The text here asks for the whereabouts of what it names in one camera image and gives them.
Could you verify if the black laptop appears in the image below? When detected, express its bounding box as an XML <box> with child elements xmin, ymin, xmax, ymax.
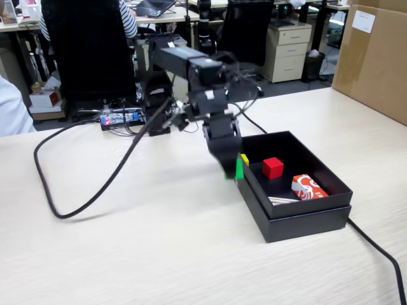
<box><xmin>135</xmin><ymin>0</ymin><xmax>177</xmax><ymax>18</ymax></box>

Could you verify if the small open cardboard box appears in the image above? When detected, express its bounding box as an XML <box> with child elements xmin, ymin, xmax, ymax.
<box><xmin>31</xmin><ymin>81</ymin><xmax>61</xmax><ymax>93</ymax></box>

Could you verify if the person in striped shirt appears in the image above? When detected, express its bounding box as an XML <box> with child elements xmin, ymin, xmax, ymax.
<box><xmin>38</xmin><ymin>0</ymin><xmax>138</xmax><ymax>42</ymax></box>

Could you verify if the circuit board with lights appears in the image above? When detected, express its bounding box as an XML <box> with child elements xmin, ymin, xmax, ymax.
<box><xmin>100</xmin><ymin>111</ymin><xmax>147</xmax><ymax>131</ymax></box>

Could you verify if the silver metal stick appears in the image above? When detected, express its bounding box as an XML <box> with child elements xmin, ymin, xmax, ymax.
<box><xmin>268</xmin><ymin>196</ymin><xmax>300</xmax><ymax>206</ymax></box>

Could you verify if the red cube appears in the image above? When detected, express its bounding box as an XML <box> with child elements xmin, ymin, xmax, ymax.
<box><xmin>261</xmin><ymin>156</ymin><xmax>284</xmax><ymax>180</ymax></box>

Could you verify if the green cube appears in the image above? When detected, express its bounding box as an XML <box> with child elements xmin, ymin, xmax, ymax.
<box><xmin>223</xmin><ymin>158</ymin><xmax>245</xmax><ymax>182</ymax></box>

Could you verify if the orange white small carton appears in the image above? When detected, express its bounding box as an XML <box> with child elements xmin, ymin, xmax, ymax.
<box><xmin>291</xmin><ymin>173</ymin><xmax>329</xmax><ymax>201</ymax></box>

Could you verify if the person in white shirt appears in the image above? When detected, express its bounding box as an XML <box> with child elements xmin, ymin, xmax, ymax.
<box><xmin>0</xmin><ymin>75</ymin><xmax>36</xmax><ymax>137</ymax></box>

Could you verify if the long black power cable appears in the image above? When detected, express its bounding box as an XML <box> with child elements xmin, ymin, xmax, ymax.
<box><xmin>228</xmin><ymin>101</ymin><xmax>407</xmax><ymax>305</ymax></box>

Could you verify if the picture frame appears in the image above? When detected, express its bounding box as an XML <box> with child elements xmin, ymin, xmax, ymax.
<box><xmin>0</xmin><ymin>0</ymin><xmax>18</xmax><ymax>25</ymax></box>

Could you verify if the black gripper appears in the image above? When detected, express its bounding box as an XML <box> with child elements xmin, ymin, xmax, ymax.
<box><xmin>202</xmin><ymin>112</ymin><xmax>242</xmax><ymax>180</ymax></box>

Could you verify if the white red small box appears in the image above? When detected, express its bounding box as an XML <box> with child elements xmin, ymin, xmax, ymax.
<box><xmin>29</xmin><ymin>90</ymin><xmax>63</xmax><ymax>109</ymax></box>

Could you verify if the light wooden office desk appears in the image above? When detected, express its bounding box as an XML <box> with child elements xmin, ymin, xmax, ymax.
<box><xmin>0</xmin><ymin>6</ymin><xmax>201</xmax><ymax>32</ymax></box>

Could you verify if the black keyboard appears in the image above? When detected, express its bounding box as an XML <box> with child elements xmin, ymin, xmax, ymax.
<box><xmin>269</xmin><ymin>18</ymin><xmax>296</xmax><ymax>28</ymax></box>

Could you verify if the large brown cardboard box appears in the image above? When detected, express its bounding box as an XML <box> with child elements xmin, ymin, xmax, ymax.
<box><xmin>331</xmin><ymin>0</ymin><xmax>407</xmax><ymax>126</ymax></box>

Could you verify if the white shipping label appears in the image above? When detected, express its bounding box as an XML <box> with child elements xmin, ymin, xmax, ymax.
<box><xmin>352</xmin><ymin>10</ymin><xmax>376</xmax><ymax>34</ymax></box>

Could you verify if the beige side cabinet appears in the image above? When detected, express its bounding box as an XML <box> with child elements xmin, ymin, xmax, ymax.
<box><xmin>0</xmin><ymin>47</ymin><xmax>32</xmax><ymax>105</ymax></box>

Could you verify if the black swivel office chair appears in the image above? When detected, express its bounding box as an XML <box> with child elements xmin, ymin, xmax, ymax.
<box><xmin>211</xmin><ymin>0</ymin><xmax>274</xmax><ymax>101</ymax></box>

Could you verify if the black trash bin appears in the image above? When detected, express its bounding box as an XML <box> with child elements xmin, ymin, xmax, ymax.
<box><xmin>301</xmin><ymin>49</ymin><xmax>327</xmax><ymax>82</ymax></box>

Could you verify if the large black office chair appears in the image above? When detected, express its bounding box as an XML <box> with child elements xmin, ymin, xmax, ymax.
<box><xmin>40</xmin><ymin>0</ymin><xmax>137</xmax><ymax>121</ymax></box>

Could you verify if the black pole with white bands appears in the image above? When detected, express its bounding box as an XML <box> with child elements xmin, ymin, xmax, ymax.
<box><xmin>196</xmin><ymin>0</ymin><xmax>213</xmax><ymax>55</ymax></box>

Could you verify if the thick black looped cable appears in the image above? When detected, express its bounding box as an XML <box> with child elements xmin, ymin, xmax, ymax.
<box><xmin>33</xmin><ymin>97</ymin><xmax>174</xmax><ymax>220</ymax></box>

